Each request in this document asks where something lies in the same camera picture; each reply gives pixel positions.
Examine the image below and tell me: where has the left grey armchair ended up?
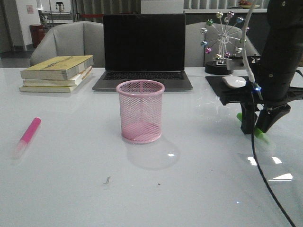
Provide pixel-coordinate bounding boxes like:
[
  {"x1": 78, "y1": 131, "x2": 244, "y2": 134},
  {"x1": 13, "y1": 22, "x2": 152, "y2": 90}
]
[{"x1": 30, "y1": 21, "x2": 105, "y2": 68}]

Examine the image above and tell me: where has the white cable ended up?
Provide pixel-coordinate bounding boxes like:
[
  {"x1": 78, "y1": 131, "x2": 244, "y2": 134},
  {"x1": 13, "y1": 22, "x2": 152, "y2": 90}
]
[{"x1": 241, "y1": 0, "x2": 263, "y2": 100}]

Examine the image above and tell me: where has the grey armchair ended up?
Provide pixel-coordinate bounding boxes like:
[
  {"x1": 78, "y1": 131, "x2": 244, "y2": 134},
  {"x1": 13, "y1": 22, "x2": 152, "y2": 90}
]
[
  {"x1": 184, "y1": 22, "x2": 261, "y2": 68},
  {"x1": 30, "y1": 21, "x2": 105, "y2": 68}
]

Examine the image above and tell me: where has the bottom cream book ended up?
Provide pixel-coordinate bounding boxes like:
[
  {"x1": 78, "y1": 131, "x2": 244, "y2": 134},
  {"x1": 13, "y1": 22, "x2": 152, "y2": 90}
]
[{"x1": 19, "y1": 75, "x2": 89, "y2": 93}]

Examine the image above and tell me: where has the pink highlighter pen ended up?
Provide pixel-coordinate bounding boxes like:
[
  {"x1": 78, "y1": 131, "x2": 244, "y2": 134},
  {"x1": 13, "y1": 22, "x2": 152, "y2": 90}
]
[{"x1": 12, "y1": 117, "x2": 41, "y2": 160}]

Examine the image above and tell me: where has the green highlighter pen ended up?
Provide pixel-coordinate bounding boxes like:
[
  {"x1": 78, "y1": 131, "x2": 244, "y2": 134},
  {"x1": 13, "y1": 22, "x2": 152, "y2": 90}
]
[{"x1": 252, "y1": 127, "x2": 276, "y2": 152}]

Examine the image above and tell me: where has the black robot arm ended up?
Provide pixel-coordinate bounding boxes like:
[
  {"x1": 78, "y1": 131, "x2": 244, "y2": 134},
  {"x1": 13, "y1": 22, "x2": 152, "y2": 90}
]
[{"x1": 220, "y1": 0, "x2": 303, "y2": 134}]

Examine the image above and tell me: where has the black cable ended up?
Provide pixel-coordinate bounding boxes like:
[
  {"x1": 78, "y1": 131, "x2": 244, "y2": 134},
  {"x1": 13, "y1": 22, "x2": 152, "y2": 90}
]
[{"x1": 250, "y1": 91, "x2": 298, "y2": 227}]

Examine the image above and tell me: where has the cream book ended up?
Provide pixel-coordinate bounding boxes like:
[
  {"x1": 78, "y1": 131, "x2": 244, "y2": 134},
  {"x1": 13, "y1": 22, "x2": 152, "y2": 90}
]
[
  {"x1": 19, "y1": 75, "x2": 89, "y2": 93},
  {"x1": 23, "y1": 66, "x2": 92, "y2": 87}
]

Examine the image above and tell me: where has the top yellow book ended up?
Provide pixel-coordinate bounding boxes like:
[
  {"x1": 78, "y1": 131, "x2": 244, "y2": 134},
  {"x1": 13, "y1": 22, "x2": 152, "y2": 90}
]
[{"x1": 20, "y1": 55, "x2": 94, "y2": 80}]

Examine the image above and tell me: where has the ferris wheel desk ornament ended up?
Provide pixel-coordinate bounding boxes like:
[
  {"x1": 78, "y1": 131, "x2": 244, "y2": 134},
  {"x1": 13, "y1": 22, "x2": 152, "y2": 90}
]
[{"x1": 200, "y1": 11, "x2": 245, "y2": 75}]

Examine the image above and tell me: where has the middle cream book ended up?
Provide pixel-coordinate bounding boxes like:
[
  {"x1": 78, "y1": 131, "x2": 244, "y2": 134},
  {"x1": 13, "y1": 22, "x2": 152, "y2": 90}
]
[{"x1": 23, "y1": 66, "x2": 92, "y2": 87}]

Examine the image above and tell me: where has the right grey armchair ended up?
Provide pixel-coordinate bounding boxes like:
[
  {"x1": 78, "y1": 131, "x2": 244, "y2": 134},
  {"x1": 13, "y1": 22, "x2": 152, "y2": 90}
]
[{"x1": 184, "y1": 22, "x2": 261, "y2": 68}]

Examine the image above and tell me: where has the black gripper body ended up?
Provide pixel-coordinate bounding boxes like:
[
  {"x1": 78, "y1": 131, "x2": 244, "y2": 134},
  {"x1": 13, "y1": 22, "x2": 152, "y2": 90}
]
[{"x1": 219, "y1": 55, "x2": 303, "y2": 112}]

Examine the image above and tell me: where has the red trash bin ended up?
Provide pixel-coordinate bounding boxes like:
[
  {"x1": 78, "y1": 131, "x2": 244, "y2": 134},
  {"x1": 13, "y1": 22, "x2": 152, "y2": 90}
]
[{"x1": 29, "y1": 25, "x2": 45, "y2": 48}]

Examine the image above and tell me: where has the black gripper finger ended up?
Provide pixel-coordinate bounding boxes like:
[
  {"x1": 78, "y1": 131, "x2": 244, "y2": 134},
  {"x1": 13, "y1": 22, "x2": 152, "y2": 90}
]
[
  {"x1": 240, "y1": 103, "x2": 257, "y2": 134},
  {"x1": 256, "y1": 104, "x2": 291, "y2": 133}
]

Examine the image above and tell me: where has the black mouse pad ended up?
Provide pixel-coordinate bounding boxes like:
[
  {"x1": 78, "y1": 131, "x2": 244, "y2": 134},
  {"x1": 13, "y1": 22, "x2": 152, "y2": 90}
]
[{"x1": 206, "y1": 76, "x2": 249, "y2": 97}]

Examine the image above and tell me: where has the fruit bowl on counter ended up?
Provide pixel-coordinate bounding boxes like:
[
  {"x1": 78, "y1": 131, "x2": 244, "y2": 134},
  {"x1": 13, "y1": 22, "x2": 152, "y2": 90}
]
[{"x1": 238, "y1": 0, "x2": 260, "y2": 9}]

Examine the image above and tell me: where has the pink mesh pen holder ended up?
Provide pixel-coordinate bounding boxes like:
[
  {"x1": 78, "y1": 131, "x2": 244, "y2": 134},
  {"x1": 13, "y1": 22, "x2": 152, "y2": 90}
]
[{"x1": 116, "y1": 79, "x2": 165, "y2": 144}]

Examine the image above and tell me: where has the white computer mouse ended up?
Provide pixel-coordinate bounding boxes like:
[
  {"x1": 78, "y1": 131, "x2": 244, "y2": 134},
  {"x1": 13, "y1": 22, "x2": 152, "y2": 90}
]
[{"x1": 222, "y1": 75, "x2": 246, "y2": 89}]

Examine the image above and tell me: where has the dark grey laptop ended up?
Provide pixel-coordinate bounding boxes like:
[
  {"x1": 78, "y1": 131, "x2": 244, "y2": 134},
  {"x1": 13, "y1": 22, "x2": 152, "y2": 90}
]
[{"x1": 92, "y1": 13, "x2": 193, "y2": 92}]

